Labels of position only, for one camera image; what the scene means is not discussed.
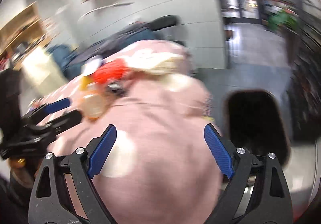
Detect dark brown trash bin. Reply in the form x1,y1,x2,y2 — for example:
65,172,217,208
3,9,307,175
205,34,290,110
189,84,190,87
223,89,291,166

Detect grey clothes on chair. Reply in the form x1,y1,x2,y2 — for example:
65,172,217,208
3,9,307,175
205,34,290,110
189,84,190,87
65,22,161,69

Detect pink dotted bed blanket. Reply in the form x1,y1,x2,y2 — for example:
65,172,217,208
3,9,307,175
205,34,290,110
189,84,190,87
48,40,222,223

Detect black metal rack shelf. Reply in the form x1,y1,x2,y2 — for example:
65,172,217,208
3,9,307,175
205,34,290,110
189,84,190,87
287,11,320,142

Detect white floor lamp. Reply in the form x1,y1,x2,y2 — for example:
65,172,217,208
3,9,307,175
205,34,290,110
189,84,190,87
78,2,134,21

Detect black office chair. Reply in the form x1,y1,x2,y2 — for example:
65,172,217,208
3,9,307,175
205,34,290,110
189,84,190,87
147,15,186,46

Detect green potted plant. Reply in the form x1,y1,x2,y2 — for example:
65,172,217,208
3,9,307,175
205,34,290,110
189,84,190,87
268,9,298,32

